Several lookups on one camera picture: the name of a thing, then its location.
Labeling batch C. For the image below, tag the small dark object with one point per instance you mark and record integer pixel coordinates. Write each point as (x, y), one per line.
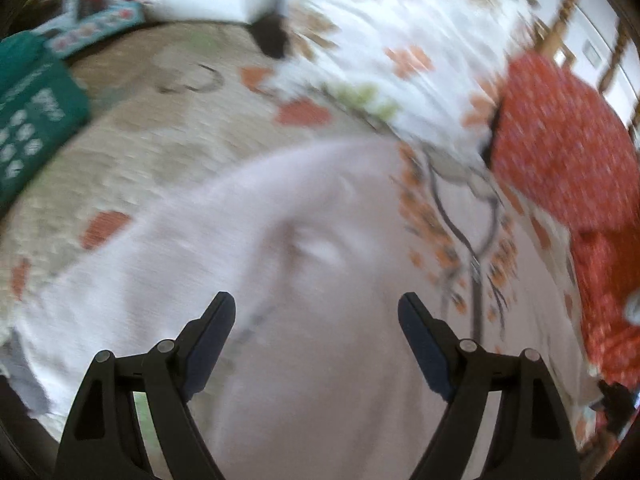
(267, 35)

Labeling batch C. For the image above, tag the white heart-pattern quilt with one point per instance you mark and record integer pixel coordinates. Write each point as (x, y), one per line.
(150, 125)

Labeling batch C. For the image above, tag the white floral pillow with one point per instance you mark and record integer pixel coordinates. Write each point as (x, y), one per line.
(400, 20)

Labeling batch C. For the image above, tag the pale pink small garment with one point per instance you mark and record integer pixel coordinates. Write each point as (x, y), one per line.
(310, 200)

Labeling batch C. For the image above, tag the teal printed bag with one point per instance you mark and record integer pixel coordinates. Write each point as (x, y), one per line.
(35, 110)

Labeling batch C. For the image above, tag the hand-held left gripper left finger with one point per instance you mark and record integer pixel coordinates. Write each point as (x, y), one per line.
(212, 330)

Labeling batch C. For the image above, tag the orange floral blanket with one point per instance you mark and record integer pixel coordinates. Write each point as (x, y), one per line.
(560, 140)

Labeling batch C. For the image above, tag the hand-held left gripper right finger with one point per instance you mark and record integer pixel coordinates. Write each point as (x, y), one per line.
(420, 332)

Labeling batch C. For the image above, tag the wooden furniture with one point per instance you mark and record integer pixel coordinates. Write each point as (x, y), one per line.
(570, 0)

